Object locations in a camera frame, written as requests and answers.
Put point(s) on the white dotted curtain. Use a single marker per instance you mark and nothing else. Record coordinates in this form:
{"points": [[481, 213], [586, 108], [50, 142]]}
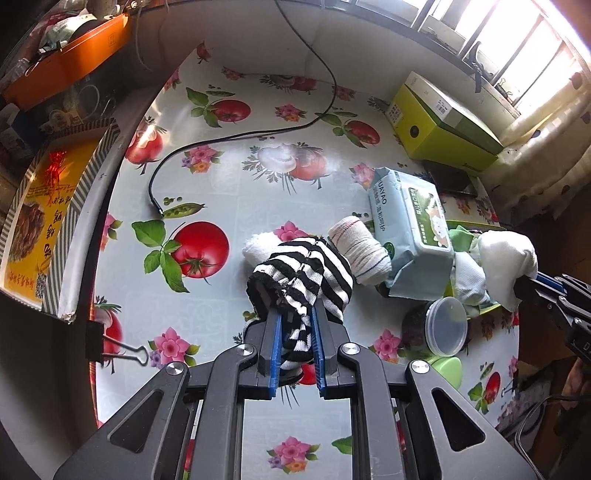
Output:
{"points": [[540, 166]]}

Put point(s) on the fruit printed tablecloth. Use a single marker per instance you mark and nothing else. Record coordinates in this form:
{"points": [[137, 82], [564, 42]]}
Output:
{"points": [[240, 184]]}

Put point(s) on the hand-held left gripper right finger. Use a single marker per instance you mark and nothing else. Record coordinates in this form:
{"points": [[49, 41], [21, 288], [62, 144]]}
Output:
{"points": [[317, 355]]}

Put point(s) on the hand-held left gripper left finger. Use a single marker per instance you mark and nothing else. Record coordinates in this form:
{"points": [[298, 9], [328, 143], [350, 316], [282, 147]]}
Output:
{"points": [[276, 355]]}

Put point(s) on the orange plastic tray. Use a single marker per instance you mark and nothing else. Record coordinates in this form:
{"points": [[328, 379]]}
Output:
{"points": [[69, 64]]}

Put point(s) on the black window latch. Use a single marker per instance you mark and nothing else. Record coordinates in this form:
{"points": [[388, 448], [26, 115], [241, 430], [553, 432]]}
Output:
{"points": [[475, 64]]}

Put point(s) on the green folded towel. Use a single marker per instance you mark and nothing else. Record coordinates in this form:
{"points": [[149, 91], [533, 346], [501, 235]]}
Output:
{"points": [[461, 237]]}

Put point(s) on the food printed cardboard box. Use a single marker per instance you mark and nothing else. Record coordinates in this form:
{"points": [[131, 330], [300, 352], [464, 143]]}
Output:
{"points": [[46, 221]]}

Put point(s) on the green cardboard box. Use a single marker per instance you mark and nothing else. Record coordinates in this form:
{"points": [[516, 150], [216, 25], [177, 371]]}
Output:
{"points": [[438, 129]]}

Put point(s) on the black binder clip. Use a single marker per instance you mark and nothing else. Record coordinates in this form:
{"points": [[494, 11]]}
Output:
{"points": [[117, 353]]}

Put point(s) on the clear plastic container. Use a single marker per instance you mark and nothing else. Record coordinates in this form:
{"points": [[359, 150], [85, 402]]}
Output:
{"points": [[443, 327]]}

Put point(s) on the wet wipes pack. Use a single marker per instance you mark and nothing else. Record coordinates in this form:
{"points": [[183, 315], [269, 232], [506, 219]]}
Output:
{"points": [[415, 217]]}

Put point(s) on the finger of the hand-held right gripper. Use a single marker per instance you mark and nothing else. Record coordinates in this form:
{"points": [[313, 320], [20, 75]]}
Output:
{"points": [[535, 295], [551, 281]]}

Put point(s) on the pale blue plastic pouch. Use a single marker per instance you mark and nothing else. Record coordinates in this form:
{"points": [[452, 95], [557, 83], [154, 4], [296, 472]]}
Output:
{"points": [[415, 281]]}

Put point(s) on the rolled cloth with thin stripes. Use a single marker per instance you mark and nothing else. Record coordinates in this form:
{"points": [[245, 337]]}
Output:
{"points": [[360, 249]]}

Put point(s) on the window frame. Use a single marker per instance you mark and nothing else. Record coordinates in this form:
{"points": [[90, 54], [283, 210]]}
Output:
{"points": [[427, 14]]}

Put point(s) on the white sock with green trim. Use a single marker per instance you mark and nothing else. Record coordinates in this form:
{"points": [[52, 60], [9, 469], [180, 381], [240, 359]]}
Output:
{"points": [[467, 277]]}

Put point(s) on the black white striped socks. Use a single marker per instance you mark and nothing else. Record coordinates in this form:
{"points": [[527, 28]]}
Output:
{"points": [[304, 272]]}

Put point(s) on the clear plastic storage box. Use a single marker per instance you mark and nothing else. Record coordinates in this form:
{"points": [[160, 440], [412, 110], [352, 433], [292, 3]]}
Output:
{"points": [[78, 108]]}

